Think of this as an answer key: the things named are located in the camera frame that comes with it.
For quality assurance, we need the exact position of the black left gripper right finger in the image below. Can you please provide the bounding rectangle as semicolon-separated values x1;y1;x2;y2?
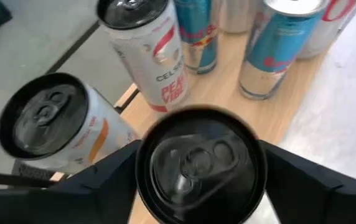
260;139;356;224

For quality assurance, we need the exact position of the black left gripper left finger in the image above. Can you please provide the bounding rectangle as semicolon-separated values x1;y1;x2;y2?
0;139;142;224

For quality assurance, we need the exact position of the Celsius can with orange swoosh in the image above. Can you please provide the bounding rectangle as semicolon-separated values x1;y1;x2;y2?
0;72;140;175

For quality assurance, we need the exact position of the white Celsius can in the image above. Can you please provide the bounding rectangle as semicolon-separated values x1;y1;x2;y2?
135;105;268;224

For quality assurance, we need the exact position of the Celsius Peach Vibe can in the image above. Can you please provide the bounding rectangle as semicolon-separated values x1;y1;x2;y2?
96;0;189;113

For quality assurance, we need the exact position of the blue silver Red Bull can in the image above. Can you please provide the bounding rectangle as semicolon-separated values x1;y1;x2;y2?
238;0;330;101
174;0;220;75

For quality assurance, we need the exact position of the wooden board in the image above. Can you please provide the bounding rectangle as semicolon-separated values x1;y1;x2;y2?
0;29;330;224

